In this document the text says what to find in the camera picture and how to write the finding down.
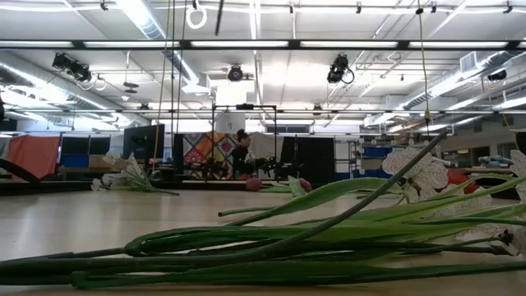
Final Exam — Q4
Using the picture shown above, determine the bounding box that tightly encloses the person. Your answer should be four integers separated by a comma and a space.
229, 128, 254, 181

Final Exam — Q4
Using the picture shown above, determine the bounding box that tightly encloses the wooden table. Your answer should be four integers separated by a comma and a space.
464, 166, 514, 176

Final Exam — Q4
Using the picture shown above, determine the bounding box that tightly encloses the brown cardboard box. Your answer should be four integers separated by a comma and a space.
88, 155, 124, 169

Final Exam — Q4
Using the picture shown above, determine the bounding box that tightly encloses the white air vent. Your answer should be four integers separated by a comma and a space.
459, 51, 478, 74

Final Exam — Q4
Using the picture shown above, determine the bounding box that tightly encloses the grey-blue rolled fabric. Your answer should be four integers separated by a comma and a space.
478, 155, 514, 166

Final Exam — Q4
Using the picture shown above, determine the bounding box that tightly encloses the white artificial flower bunch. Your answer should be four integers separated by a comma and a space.
0, 130, 526, 289
90, 150, 181, 197

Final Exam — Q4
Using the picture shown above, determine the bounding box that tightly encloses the orange cloth panel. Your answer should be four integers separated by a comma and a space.
6, 134, 62, 180

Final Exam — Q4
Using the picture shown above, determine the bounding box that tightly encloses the black ceiling light track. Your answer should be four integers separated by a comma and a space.
0, 39, 526, 52
0, 108, 526, 116

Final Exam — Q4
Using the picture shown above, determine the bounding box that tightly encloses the colourful patterned quilt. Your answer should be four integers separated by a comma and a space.
182, 131, 239, 178

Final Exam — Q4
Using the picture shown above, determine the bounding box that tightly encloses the black metal rig frame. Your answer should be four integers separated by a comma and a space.
210, 104, 278, 183

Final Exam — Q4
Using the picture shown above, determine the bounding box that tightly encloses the shelf with blue bins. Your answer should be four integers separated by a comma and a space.
335, 139, 390, 182

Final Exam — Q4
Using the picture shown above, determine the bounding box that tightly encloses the white hanging box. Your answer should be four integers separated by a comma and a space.
215, 113, 247, 135

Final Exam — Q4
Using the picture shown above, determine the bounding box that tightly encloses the black computer monitor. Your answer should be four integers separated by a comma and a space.
122, 123, 166, 161

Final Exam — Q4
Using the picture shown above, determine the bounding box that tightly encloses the black partition panel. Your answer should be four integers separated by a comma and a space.
280, 136, 336, 185

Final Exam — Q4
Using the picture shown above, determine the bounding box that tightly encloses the blue panel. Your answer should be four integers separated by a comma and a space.
63, 154, 90, 169

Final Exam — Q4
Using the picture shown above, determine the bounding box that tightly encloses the white hanging ring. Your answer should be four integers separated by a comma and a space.
185, 0, 209, 30

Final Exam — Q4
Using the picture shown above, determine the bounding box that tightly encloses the silver ventilation duct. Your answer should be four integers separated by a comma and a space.
0, 51, 151, 127
114, 0, 202, 83
400, 51, 526, 112

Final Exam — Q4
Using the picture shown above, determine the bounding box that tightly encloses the yellow hanging cord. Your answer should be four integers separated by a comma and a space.
150, 0, 172, 173
415, 0, 433, 139

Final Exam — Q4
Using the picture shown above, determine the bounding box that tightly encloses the dark red artificial tulip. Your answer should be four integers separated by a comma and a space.
216, 175, 313, 218
245, 176, 288, 194

